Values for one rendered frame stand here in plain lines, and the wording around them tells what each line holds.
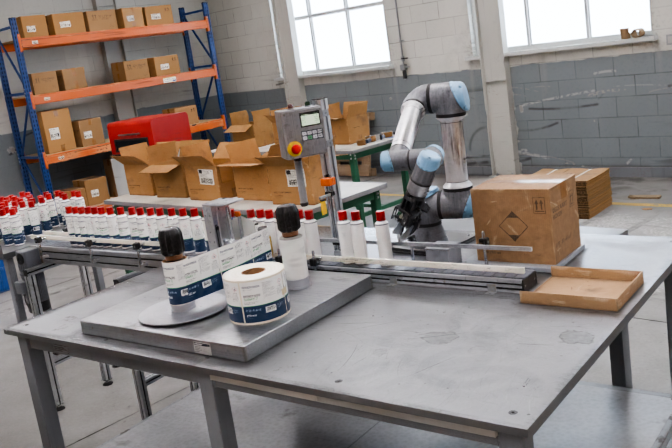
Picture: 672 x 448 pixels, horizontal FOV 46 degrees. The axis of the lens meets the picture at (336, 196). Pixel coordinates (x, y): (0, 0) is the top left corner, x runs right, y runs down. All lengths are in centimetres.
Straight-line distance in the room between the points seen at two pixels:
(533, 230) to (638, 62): 542
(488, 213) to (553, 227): 24
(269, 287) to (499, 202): 89
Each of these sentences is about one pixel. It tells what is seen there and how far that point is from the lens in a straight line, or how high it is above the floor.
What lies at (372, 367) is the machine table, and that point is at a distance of 219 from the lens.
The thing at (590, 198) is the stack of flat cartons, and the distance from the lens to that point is 683.
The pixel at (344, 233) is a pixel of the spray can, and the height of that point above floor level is 100.
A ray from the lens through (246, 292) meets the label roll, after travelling 248.
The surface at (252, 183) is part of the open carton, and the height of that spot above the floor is 89.
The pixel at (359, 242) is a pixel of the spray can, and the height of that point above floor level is 97.
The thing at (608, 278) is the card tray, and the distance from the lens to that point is 270.
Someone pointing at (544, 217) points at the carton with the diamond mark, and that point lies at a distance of 278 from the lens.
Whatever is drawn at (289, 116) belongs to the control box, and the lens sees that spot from 304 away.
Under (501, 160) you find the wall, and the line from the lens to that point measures 894.
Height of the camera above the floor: 170
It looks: 11 degrees down
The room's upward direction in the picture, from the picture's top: 8 degrees counter-clockwise
